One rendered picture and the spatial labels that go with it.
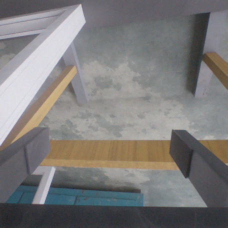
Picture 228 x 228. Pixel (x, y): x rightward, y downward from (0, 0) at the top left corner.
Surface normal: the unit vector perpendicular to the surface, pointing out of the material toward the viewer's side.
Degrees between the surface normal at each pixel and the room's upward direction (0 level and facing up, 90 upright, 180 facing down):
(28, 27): 8
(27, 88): 90
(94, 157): 90
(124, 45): 0
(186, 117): 0
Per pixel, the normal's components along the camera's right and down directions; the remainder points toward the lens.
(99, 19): -0.13, 0.62
